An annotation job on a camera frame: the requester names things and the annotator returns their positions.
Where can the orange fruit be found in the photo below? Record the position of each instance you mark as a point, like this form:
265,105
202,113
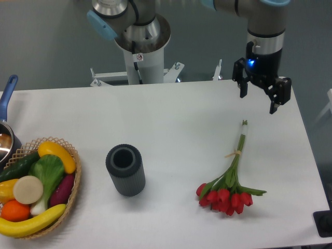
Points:
15,211

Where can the blue handled saucepan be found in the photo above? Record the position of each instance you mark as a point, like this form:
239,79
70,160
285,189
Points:
9,142

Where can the purple sweet potato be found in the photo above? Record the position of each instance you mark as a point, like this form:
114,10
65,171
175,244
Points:
63,191

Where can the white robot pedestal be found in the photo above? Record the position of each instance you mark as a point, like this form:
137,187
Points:
143,51

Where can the woven wicker basket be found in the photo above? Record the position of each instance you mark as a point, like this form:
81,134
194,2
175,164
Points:
31,147

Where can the dark grey ribbed vase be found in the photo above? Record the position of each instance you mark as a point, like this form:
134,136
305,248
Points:
124,164

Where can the white metal frame at right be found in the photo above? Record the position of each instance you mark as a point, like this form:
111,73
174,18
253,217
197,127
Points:
323,115

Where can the yellow banana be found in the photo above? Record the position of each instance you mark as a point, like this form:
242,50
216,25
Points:
32,225

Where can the black device at table edge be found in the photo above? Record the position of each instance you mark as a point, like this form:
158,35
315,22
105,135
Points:
323,223

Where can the dark green cucumber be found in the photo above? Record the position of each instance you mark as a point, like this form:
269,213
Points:
19,168

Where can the red tulip bouquet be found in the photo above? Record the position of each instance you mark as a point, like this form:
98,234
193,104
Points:
225,193

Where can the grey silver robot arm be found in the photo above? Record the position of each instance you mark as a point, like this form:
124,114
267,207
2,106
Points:
266,20

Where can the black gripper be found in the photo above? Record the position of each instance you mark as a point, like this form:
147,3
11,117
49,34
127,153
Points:
262,69

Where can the yellow bell pepper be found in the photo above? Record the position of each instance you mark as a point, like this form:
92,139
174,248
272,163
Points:
6,190

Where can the green bok choy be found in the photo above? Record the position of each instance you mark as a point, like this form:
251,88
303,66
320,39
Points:
49,169

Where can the beige round disc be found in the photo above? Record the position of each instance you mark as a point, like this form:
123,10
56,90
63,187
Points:
28,189

